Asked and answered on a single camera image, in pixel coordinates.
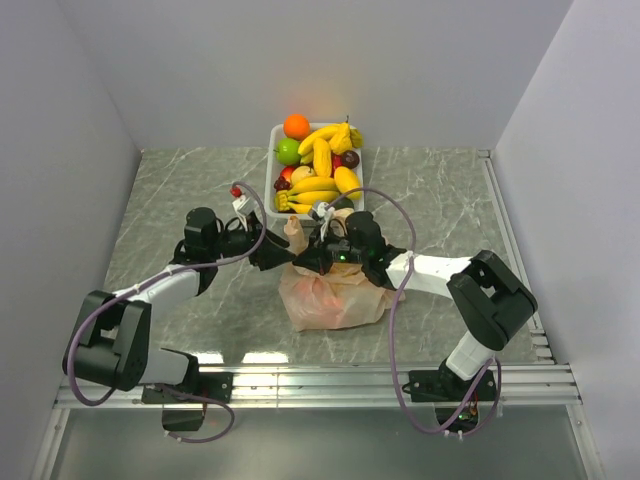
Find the fake dark plum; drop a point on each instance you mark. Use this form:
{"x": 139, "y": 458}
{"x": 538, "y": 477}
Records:
{"x": 350, "y": 159}

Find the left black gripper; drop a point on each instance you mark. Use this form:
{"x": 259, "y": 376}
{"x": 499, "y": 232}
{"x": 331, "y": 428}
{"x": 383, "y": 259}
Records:
{"x": 272, "y": 250}

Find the fake yellow mango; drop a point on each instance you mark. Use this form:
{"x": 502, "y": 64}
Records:
{"x": 348, "y": 182}

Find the fake dark green avocado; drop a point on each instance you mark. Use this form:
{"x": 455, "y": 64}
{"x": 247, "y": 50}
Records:
{"x": 344, "y": 203}

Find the fake yellow pear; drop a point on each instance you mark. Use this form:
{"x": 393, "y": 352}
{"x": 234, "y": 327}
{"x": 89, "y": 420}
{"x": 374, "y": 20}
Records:
{"x": 346, "y": 138}

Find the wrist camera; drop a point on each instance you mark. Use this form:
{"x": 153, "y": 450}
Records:
{"x": 322, "y": 212}
{"x": 243, "y": 205}

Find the translucent orange plastic bag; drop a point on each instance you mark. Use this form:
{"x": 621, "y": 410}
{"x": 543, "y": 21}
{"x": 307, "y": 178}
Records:
{"x": 342, "y": 298}

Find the fake small banana bunch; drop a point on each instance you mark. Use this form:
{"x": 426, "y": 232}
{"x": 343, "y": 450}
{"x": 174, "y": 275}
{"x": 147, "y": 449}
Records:
{"x": 303, "y": 195}

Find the white plastic fruit tray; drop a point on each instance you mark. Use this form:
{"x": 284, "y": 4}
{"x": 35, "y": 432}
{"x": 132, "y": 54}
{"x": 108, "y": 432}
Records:
{"x": 274, "y": 168}

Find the fake dark cherries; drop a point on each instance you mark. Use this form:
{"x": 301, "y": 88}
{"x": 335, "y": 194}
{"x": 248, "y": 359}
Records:
{"x": 283, "y": 181}

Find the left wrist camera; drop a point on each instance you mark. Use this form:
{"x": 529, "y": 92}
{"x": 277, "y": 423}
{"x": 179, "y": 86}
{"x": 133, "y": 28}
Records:
{"x": 243, "y": 205}

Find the fake green apple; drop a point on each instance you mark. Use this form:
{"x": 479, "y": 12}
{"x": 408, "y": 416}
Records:
{"x": 287, "y": 151}

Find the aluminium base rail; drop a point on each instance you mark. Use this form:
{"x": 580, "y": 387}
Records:
{"x": 370, "y": 386}

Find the fake yellow corn cob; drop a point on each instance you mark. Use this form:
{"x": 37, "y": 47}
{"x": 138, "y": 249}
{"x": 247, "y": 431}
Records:
{"x": 322, "y": 158}

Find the fake orange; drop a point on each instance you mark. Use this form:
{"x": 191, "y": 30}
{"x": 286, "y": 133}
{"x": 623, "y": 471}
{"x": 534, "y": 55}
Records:
{"x": 297, "y": 127}

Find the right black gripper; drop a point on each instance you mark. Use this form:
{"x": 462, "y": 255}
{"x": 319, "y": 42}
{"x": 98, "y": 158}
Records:
{"x": 315, "y": 258}

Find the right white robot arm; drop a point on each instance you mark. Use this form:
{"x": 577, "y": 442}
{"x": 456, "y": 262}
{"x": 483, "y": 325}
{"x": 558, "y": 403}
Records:
{"x": 492, "y": 301}

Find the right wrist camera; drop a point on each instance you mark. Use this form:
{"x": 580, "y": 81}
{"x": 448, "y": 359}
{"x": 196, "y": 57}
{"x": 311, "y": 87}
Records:
{"x": 322, "y": 212}

